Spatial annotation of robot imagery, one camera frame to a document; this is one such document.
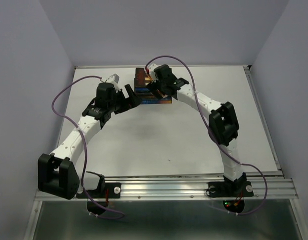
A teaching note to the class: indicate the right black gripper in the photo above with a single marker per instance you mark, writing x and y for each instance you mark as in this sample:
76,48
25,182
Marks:
152,87

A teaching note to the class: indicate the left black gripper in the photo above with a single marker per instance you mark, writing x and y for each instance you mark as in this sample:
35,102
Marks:
134,100

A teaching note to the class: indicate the brown orange book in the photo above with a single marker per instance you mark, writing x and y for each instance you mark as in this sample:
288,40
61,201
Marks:
141,79

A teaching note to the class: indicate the green and blue book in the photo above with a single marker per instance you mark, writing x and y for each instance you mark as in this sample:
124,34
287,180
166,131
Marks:
141,90

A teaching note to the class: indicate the Jane Eyre blue book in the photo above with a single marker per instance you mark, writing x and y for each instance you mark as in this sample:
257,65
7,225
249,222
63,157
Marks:
153,100

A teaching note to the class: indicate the yellow orange book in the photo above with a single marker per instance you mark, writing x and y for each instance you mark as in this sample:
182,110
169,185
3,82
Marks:
154,87

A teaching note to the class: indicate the A Tale of Two Cities book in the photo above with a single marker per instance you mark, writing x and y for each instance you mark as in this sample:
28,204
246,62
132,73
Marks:
145,95

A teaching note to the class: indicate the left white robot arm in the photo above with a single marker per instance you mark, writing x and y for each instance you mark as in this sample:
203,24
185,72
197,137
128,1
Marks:
57,174

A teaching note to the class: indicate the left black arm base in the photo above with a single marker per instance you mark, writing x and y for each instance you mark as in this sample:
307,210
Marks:
104,191

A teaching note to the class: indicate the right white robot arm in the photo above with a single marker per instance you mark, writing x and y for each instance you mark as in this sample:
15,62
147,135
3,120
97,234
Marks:
221,119

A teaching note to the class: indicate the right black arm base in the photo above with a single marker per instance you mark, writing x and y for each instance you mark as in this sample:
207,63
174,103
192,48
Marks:
232,191

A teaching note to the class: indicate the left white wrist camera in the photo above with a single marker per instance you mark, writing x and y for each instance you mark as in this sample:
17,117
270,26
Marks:
113,79

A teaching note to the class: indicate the aluminium mounting rail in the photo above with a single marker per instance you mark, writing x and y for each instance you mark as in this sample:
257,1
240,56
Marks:
176,188

